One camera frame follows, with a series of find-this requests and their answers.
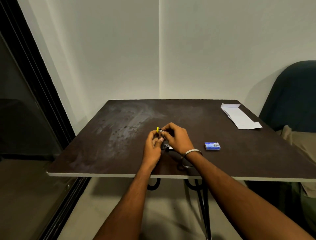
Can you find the person's left hand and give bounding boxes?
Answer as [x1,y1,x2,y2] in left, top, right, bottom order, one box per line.
[142,130,164,169]

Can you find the person's right hand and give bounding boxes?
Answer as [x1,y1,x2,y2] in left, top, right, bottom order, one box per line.
[161,122,195,156]

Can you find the yellow and black stapler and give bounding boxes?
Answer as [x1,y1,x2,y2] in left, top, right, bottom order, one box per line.
[156,127,173,151]

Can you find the person's right forearm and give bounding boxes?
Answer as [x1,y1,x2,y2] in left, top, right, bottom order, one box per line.
[184,151,311,240]

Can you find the person's left forearm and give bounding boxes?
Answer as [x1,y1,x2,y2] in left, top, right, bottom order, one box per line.
[93,165,153,240]

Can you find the silver bangle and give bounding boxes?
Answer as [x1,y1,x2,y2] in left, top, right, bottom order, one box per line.
[182,149,203,168]

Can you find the black metal table legs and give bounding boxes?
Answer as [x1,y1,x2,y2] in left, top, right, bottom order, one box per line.
[147,178,212,240]

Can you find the white folded paper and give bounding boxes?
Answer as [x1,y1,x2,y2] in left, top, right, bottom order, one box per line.
[220,103,263,130]

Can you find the dark blue chair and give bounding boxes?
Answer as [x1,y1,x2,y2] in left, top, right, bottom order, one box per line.
[258,60,316,133]

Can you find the beige cloth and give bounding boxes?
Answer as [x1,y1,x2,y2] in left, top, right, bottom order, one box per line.
[276,125,316,198]

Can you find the black sliding door frame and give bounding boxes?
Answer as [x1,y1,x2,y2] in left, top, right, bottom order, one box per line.
[0,0,91,240]

